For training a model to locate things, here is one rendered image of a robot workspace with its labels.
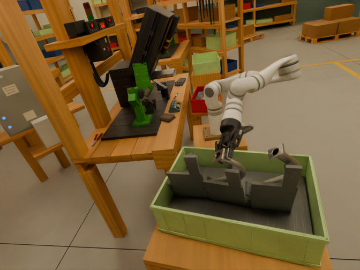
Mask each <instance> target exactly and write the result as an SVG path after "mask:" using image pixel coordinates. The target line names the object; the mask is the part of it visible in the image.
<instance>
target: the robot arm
mask: <svg viewBox="0 0 360 270"><path fill-rule="evenodd" d="M277 70H278V73H279V75H274V74H275V73H276V71H277ZM300 76H301V67H300V64H299V60H298V56H297V55H296V54H290V55H287V56H284V57H281V58H280V59H278V60H277V61H275V62H274V63H272V64H271V65H269V66H268V67H266V68H265V69H263V70H262V71H260V72H258V71H252V70H250V71H246V72H243V73H240V74H237V75H234V76H232V77H230V78H226V79H221V80H215V81H212V82H210V83H209V84H207V85H206V86H205V87H204V98H205V104H206V106H207V112H208V120H209V130H210V134H212V135H215V136H218V135H221V138H220V140H219V141H216V142H215V152H217V151H219V150H221V149H223V148H225V153H226V159H227V160H229V161H230V160H232V158H233V153H234V150H235V148H236V147H238V146H239V145H240V142H241V139H242V136H243V134H245V133H247V132H249V131H251V130H252V129H253V127H254V124H253V123H251V122H248V123H243V122H242V114H243V99H244V96H245V94H246V92H248V93H254V92H256V91H258V90H260V89H262V88H264V87H266V86H267V85H268V84H273V83H279V82H283V81H290V80H294V79H296V78H298V77H300ZM227 91H228V94H227V98H226V106H225V109H224V113H223V111H222V103H221V102H220V101H219V100H218V95H220V94H222V93H224V92H227ZM236 140H237V143H236ZM226 150H227V152H226ZM225 153H224V154H225Z"/></svg>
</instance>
